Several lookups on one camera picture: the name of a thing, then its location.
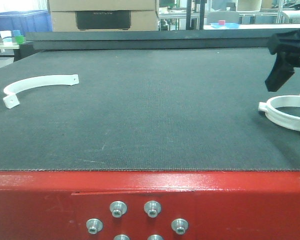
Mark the red metal robot base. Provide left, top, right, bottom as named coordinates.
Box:
left=0, top=171, right=300, bottom=240

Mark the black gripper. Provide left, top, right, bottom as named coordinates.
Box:
left=265, top=29, right=300, bottom=92

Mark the dark grey table mat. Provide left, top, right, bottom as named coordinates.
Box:
left=0, top=48, right=300, bottom=170

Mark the cardboard box with black window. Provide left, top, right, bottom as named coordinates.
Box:
left=48, top=0, right=159, bottom=32

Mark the white paper cup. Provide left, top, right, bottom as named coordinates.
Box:
left=0, top=30, right=13, bottom=46

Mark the blue tray with red cube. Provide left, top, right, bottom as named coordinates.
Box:
left=210, top=20, right=240, bottom=29

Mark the green small cup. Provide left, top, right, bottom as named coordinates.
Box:
left=14, top=35, right=25, bottom=45

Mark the white thick curved pipe clamp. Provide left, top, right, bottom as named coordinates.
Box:
left=258, top=94, right=300, bottom=132

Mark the blue plastic crate background left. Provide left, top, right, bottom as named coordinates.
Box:
left=0, top=10, right=53, bottom=35

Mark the white thin curved pipe clamp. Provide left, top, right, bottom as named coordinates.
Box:
left=2, top=74, right=80, bottom=109

